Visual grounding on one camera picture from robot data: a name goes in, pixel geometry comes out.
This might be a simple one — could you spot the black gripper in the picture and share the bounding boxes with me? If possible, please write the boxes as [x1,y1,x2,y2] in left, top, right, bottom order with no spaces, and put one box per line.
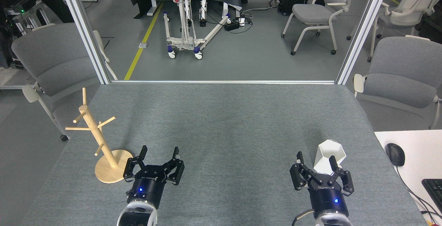
[289,151,355,217]
[123,145,185,209]

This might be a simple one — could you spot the white faceted cup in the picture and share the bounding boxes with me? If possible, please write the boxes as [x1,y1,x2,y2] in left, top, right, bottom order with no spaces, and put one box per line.
[313,139,346,175]

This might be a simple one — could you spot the wooden cup rack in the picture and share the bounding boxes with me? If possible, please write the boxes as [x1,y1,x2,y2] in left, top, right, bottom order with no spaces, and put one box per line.
[65,88,134,184]

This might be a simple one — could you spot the metal equipment rack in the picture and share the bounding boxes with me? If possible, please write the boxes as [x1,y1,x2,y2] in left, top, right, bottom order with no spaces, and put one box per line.
[0,0,52,36]

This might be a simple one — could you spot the black computer mouse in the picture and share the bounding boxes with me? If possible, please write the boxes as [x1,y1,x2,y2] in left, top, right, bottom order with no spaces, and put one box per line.
[385,143,405,167]

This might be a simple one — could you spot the white desk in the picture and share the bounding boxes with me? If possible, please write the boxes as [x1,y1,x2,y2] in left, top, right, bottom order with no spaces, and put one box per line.
[374,130,442,226]

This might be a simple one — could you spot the black keyboard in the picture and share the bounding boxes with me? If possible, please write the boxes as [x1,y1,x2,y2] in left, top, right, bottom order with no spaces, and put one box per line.
[422,179,442,216]

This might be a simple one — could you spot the grey office chair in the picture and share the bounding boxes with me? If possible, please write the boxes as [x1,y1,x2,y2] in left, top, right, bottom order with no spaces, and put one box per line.
[281,0,362,56]
[347,0,442,63]
[353,35,442,130]
[11,23,118,142]

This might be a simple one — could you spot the white stand on wheels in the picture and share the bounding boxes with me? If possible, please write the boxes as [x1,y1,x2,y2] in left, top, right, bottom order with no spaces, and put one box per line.
[155,0,232,60]

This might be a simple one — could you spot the black mouse cable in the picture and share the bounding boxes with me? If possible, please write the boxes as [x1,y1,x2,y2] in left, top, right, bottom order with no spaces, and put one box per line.
[395,166,442,218]

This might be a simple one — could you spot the silver table edge rail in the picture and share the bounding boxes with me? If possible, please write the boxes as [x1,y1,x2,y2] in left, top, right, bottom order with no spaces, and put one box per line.
[110,80,337,84]

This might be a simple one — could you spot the silver aluminium post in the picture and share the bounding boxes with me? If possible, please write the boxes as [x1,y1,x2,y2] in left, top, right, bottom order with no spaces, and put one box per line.
[55,0,118,85]
[336,0,394,85]

